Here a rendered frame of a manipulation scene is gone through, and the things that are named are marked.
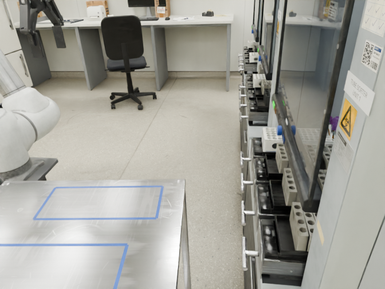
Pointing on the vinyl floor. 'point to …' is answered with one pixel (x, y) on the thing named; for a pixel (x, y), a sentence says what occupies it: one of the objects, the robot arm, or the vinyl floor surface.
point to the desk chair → (124, 53)
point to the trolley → (93, 234)
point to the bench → (38, 67)
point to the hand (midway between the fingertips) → (50, 49)
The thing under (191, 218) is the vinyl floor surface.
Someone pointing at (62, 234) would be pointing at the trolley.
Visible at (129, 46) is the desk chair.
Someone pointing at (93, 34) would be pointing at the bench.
